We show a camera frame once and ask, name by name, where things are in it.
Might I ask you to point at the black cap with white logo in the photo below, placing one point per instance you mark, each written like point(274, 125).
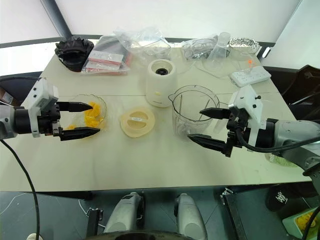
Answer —
point(285, 198)

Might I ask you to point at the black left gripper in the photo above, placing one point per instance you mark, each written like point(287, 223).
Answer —
point(48, 120)

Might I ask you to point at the dark grey pillar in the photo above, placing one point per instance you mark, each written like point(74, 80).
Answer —
point(58, 17)

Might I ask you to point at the clear bag with metal parts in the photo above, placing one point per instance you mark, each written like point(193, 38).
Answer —
point(197, 48)

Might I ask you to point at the green cloth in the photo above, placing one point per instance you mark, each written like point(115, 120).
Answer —
point(280, 160)

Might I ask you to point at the black and white device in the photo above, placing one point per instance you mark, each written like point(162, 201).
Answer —
point(266, 52)

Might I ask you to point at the silver foil tray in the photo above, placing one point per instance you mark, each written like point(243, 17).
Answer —
point(243, 43)

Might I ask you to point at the silver robot leg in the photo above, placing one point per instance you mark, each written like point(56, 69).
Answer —
point(190, 217)
point(123, 215)

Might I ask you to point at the silver robot right leg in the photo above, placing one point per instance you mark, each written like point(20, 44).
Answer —
point(190, 217)

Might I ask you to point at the plastic bag with red packs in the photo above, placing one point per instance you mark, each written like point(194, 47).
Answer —
point(105, 60)

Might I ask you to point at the cream blender base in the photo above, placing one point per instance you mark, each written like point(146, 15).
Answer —
point(161, 85)

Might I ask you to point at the crumpled clear plastic bag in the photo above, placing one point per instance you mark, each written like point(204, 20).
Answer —
point(145, 40)

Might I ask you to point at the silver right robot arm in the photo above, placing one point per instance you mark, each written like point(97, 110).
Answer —
point(295, 135)

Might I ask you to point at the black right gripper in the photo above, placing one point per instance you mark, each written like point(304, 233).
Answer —
point(235, 130)

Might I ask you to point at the green bin with peels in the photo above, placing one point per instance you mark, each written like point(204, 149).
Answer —
point(300, 222)

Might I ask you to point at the white power strip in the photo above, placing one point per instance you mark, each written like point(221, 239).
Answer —
point(250, 76)

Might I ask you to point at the clear glass bowl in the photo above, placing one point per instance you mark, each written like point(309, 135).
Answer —
point(102, 117)

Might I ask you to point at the clear plastic sheet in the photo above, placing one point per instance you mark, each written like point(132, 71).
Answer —
point(225, 67)

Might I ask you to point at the cream blender lid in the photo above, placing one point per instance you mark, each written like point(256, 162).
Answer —
point(137, 122)

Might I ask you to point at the dark chair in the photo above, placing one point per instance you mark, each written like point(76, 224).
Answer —
point(17, 87)

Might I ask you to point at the crumpled black plastic bag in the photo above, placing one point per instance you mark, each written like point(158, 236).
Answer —
point(73, 53)

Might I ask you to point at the silver robot left leg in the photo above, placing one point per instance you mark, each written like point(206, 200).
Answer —
point(123, 215)

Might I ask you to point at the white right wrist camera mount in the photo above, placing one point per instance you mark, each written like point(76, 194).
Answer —
point(250, 105)

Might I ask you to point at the clear plastic flask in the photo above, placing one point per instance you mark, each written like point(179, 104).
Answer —
point(218, 48)

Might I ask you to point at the clear blender jar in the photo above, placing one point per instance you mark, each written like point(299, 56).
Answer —
point(185, 120)

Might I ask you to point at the small orange object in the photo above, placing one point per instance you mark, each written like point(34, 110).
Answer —
point(249, 61)

